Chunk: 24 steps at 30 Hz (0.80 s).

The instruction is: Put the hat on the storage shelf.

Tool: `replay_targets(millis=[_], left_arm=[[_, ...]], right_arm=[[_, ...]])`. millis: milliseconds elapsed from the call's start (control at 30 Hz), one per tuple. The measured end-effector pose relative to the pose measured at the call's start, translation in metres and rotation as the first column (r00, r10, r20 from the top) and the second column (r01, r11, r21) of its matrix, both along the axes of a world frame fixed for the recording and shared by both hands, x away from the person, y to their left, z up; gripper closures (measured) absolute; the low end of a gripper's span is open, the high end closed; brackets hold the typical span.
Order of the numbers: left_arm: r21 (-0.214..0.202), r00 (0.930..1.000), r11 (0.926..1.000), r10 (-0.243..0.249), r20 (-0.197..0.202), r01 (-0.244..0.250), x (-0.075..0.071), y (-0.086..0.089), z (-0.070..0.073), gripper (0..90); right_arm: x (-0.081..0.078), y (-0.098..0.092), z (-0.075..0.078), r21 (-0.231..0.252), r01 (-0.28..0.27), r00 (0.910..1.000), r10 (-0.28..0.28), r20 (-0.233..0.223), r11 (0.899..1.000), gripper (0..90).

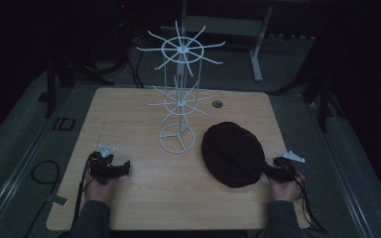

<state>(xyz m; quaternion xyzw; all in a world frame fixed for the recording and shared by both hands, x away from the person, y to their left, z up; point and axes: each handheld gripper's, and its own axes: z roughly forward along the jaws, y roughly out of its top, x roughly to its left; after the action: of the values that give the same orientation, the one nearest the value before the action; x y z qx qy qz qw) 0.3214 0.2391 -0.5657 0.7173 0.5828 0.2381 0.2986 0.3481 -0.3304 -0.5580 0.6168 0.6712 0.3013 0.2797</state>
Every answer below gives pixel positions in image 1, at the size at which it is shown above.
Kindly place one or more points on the grey table grommet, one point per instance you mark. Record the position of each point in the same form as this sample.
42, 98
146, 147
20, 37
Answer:
217, 104

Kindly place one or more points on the grey metal desk frame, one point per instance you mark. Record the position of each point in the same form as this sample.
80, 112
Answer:
226, 36

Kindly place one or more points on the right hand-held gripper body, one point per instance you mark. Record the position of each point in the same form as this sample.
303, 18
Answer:
286, 165

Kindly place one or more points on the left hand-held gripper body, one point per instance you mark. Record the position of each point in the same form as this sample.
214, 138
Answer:
101, 163

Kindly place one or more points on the person's right hand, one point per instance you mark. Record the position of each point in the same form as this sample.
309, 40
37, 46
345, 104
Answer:
285, 190

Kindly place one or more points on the black tripod stand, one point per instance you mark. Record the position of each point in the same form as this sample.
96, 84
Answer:
317, 86
79, 66

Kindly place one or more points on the black rectangular floor frame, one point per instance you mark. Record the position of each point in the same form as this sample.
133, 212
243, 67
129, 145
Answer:
64, 124

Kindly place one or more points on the black hat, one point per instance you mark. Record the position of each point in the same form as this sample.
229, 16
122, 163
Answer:
233, 154

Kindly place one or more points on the person's left hand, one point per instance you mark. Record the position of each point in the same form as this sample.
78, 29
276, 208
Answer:
98, 190

